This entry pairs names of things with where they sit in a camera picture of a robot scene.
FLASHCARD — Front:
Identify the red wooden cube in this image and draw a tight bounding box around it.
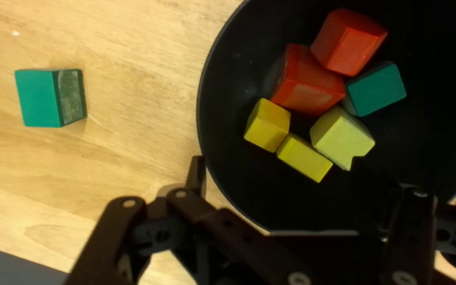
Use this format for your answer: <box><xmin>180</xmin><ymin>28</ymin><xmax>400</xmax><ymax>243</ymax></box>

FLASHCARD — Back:
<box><xmin>269</xmin><ymin>42</ymin><xmax>346</xmax><ymax>117</ymax></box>
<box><xmin>308</xmin><ymin>7</ymin><xmax>389</xmax><ymax>79</ymax></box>

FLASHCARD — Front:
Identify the green wooden cube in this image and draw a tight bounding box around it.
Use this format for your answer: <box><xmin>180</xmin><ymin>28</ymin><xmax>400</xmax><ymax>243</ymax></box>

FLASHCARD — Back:
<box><xmin>341</xmin><ymin>60</ymin><xmax>408</xmax><ymax>118</ymax></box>
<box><xmin>12</xmin><ymin>67</ymin><xmax>88</xmax><ymax>129</ymax></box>

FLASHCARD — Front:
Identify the black bowl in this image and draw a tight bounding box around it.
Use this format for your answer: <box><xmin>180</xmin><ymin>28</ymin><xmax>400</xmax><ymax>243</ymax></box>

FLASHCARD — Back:
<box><xmin>194</xmin><ymin>0</ymin><xmax>456</xmax><ymax>235</ymax></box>

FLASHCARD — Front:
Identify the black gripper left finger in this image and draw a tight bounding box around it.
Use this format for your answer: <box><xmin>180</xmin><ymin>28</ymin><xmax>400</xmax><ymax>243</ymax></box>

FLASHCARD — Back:
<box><xmin>63</xmin><ymin>155</ymin><xmax>313</xmax><ymax>285</ymax></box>

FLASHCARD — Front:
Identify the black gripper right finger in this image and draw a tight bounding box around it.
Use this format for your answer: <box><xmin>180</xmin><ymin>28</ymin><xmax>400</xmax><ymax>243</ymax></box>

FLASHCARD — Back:
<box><xmin>376</xmin><ymin>183</ymin><xmax>456</xmax><ymax>285</ymax></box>

